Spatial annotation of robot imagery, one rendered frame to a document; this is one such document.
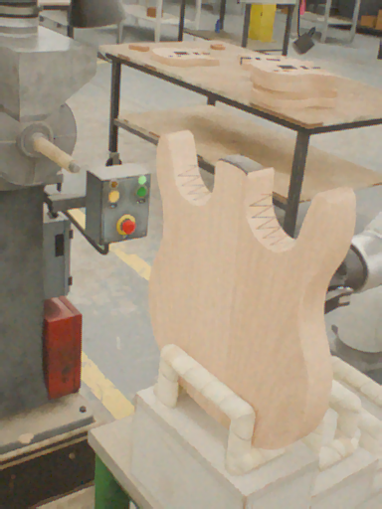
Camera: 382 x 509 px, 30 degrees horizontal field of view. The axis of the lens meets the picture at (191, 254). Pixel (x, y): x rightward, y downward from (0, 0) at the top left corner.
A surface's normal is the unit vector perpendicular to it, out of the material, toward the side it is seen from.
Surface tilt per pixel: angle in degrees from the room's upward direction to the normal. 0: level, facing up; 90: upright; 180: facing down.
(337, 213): 78
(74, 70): 90
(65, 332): 90
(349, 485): 90
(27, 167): 98
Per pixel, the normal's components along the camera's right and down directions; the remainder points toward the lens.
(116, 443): 0.08, -0.90
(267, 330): -0.79, 0.24
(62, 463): 0.57, 0.40
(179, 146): 0.58, 0.03
